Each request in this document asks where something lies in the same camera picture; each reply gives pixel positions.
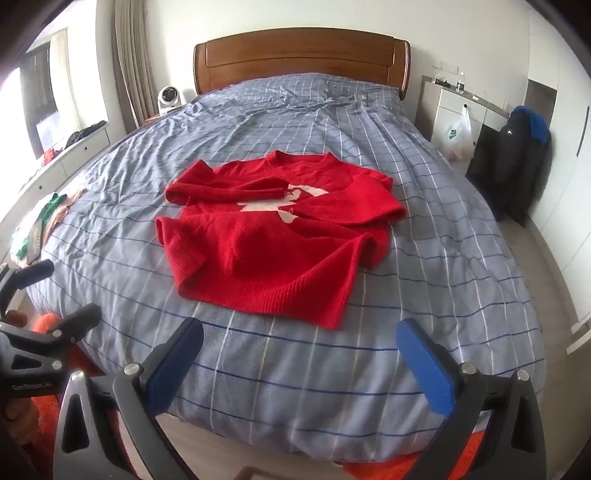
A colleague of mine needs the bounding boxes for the white plastic bag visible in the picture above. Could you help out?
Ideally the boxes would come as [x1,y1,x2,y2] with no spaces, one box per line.
[442,105,474,161]

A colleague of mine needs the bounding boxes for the black jacket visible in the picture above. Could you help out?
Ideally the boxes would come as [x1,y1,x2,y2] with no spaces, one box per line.
[465,106,552,227]

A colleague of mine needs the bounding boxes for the white window bench cabinet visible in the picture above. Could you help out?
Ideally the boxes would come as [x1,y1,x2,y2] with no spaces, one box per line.
[0,120,112,259]

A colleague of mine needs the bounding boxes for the white dresser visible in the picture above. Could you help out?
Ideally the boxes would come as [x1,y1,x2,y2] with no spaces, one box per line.
[416,74,511,144]

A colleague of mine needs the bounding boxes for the brown curtain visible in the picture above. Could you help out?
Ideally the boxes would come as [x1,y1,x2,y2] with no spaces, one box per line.
[113,0,160,132]

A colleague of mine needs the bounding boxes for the cream sheer curtain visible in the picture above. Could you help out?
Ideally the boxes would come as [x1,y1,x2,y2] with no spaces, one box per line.
[48,30,77,112]

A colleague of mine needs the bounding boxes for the small white fan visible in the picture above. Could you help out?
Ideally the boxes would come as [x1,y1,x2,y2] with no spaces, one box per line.
[157,87,181,114]

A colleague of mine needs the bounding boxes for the window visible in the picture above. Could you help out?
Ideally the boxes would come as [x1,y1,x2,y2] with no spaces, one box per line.
[0,41,61,162]

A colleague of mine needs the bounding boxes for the white wardrobe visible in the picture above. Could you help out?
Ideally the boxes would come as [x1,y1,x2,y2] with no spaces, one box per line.
[524,0,591,324]

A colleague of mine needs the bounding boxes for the dark clothes pile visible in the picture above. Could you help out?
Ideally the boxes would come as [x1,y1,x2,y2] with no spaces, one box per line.
[65,121,108,148]

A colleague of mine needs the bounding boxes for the red knit sweater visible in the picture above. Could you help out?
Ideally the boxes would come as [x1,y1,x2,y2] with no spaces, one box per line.
[156,150,407,330]

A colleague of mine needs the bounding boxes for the green and white clothes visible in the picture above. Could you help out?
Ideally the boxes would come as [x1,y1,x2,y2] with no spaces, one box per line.
[9,191,86,266]

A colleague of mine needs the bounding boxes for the wooden headboard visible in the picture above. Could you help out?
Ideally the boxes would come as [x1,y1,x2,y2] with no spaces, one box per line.
[193,37,411,100]

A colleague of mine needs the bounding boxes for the blue garment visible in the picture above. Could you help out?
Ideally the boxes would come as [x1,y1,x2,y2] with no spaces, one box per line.
[512,106,552,144]

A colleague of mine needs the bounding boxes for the blue plaid bed blanket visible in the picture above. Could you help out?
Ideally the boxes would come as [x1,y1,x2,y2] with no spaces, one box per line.
[25,76,548,464]

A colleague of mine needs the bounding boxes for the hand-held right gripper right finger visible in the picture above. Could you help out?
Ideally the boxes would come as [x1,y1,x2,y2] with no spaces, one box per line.
[397,318,548,480]

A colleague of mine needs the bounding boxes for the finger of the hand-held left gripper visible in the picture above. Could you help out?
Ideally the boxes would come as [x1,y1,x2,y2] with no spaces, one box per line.
[0,259,55,315]
[28,304,102,357]

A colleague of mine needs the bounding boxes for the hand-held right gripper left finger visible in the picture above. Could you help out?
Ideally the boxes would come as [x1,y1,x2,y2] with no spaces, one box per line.
[53,318,205,480]

